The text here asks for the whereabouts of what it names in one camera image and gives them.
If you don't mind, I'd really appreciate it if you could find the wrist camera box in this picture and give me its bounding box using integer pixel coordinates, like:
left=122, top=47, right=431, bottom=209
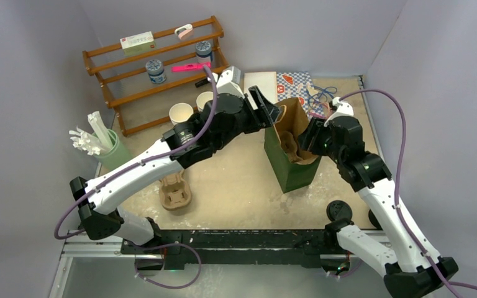
left=217, top=66, right=245, bottom=99
left=324, top=97, right=354, bottom=127

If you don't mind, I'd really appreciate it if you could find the blue lidded jar left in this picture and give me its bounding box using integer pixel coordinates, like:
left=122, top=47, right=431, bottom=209
left=145, top=59, right=166, bottom=84

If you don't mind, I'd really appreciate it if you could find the wooden shelf rack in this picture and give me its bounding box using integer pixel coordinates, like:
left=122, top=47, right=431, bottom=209
left=83, top=16, right=230, bottom=136

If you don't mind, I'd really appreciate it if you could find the pink marker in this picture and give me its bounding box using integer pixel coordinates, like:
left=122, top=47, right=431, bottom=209
left=171, top=62, right=212, bottom=73

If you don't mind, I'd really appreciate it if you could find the white paper bag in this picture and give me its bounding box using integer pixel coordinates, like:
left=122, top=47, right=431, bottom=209
left=243, top=71, right=278, bottom=104

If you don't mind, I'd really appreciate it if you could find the white green box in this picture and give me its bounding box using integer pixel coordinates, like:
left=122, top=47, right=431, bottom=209
left=120, top=31, right=156, bottom=56

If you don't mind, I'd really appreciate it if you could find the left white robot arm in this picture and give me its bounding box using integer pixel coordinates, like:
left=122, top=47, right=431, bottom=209
left=75, top=86, right=284, bottom=254

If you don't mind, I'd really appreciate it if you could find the green paper bag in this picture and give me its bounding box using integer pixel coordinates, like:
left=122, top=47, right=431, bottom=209
left=264, top=97, right=321, bottom=193

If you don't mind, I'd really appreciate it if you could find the green straw holder cup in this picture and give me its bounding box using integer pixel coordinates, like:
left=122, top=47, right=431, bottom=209
left=93, top=129, right=132, bottom=171

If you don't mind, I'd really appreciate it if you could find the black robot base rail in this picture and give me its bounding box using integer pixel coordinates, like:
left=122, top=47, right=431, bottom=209
left=121, top=229, right=359, bottom=274

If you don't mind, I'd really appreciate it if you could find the black cup lid near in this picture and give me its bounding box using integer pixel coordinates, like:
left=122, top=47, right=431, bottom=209
left=326, top=200, right=353, bottom=222

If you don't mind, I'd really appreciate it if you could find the blue lidded jar right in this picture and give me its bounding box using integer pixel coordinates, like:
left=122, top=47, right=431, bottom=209
left=195, top=40, right=213, bottom=64

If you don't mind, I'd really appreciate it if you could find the white paper cup stack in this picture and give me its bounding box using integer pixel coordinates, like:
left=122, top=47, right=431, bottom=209
left=168, top=102, right=194, bottom=125
left=196, top=91, right=214, bottom=112

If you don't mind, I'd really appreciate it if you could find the pink white clip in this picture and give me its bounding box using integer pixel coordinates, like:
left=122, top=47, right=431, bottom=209
left=175, top=24, right=193, bottom=41

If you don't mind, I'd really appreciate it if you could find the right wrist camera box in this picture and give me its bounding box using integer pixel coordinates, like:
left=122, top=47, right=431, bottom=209
left=324, top=97, right=354, bottom=127

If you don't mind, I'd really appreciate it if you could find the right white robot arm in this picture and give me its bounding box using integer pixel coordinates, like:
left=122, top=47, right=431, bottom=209
left=298, top=115, right=458, bottom=297

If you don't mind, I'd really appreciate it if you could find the black blue marker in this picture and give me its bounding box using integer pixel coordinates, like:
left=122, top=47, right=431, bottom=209
left=194, top=78, right=211, bottom=88

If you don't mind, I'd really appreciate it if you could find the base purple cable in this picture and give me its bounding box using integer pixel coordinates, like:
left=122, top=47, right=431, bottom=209
left=134, top=241, right=203, bottom=290

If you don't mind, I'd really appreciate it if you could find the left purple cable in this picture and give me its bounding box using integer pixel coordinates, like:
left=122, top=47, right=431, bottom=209
left=53, top=63, right=219, bottom=241

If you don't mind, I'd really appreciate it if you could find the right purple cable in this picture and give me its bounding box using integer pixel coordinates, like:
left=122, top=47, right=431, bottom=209
left=337, top=88, right=477, bottom=298

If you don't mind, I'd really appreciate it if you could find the blue checkered paper bag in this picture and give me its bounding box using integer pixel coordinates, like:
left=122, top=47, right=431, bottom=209
left=276, top=72, right=315, bottom=113

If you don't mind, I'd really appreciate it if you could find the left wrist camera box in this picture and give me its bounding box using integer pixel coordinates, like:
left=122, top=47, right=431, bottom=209
left=217, top=66, right=245, bottom=99

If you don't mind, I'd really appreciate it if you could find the brown pulp cup carrier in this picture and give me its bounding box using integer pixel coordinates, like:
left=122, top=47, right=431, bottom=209
left=279, top=131, right=304, bottom=164

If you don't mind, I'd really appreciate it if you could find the blue lidded jar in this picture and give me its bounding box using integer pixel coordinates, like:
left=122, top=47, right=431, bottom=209
left=145, top=59, right=166, bottom=84
left=195, top=40, right=213, bottom=64

